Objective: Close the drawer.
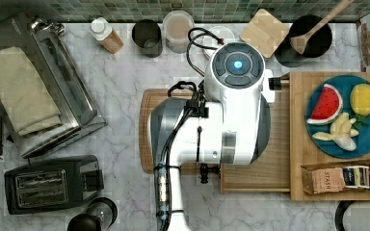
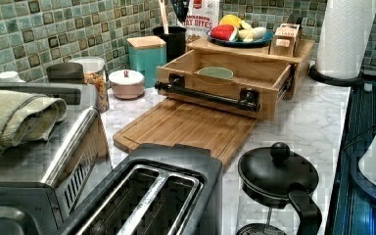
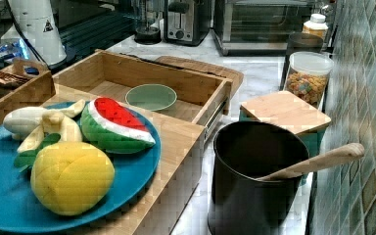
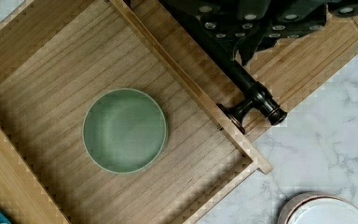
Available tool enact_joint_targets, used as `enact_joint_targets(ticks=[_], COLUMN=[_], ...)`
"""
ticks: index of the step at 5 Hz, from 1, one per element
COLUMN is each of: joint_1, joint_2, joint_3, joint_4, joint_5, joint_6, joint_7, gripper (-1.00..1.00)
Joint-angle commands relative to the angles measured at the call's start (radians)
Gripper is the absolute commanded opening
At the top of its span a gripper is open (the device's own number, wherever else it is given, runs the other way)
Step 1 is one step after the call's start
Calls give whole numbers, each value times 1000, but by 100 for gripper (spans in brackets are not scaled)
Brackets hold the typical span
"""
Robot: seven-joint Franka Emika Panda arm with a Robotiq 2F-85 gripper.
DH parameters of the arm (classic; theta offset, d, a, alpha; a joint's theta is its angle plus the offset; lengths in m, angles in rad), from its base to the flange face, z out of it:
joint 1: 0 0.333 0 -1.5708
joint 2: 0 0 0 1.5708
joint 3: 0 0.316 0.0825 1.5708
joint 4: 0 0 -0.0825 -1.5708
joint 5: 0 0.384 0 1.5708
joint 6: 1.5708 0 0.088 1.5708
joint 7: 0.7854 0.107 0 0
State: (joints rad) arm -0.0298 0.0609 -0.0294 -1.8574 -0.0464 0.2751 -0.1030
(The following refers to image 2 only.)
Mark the pink lidded ceramic pot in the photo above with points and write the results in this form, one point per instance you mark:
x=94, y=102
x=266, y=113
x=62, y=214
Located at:
x=127, y=84

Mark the oat bites cereal box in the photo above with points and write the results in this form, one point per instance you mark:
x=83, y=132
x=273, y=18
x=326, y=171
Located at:
x=202, y=16

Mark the teal canister with wooden lid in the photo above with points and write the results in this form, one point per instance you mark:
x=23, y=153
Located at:
x=146, y=53

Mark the white toy egg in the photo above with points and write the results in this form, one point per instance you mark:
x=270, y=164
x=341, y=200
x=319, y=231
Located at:
x=259, y=32

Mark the blue plate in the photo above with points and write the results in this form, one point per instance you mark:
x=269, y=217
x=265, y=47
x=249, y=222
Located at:
x=241, y=41

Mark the white paper towel roll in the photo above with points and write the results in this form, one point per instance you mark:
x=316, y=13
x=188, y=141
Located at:
x=343, y=39

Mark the bamboo cutting board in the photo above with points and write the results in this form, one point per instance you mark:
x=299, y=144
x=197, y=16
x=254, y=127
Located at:
x=173, y=122

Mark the glass jar of cereal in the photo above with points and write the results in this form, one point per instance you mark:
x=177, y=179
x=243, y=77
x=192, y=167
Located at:
x=94, y=74

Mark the yellow toy lemon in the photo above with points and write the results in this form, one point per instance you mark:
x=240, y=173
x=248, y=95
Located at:
x=231, y=20

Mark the wooden drawer with black handle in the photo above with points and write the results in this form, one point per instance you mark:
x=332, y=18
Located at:
x=253, y=91

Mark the green bowl in drawer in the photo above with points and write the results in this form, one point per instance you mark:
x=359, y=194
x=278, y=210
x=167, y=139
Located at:
x=217, y=72

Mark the red and white toy fruit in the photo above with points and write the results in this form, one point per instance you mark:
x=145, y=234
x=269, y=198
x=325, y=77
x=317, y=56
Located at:
x=225, y=32

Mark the small white lidded container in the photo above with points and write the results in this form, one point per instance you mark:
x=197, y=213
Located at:
x=10, y=76

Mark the tea bag box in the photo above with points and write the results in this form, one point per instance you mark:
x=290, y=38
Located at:
x=285, y=39

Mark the black utensil holder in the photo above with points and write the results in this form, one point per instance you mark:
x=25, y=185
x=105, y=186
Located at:
x=174, y=39

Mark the wooden utensil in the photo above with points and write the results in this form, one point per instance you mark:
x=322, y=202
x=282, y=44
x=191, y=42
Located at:
x=163, y=16

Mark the black paper towel holder base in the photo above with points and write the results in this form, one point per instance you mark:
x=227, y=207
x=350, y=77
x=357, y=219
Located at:
x=317, y=76

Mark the black two-slot toaster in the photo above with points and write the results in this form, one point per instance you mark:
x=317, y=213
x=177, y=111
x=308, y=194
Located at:
x=155, y=190

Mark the folded green towel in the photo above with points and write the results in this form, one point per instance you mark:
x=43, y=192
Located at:
x=26, y=117

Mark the wooden drawer cabinet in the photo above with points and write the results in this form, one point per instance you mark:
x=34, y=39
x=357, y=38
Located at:
x=265, y=52

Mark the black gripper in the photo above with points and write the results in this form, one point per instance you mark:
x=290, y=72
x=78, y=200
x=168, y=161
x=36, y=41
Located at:
x=180, y=8

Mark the dark grey canister lid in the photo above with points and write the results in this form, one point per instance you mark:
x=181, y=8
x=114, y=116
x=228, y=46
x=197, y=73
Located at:
x=66, y=73

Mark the stainless toaster oven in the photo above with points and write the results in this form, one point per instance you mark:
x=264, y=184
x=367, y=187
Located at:
x=43, y=182

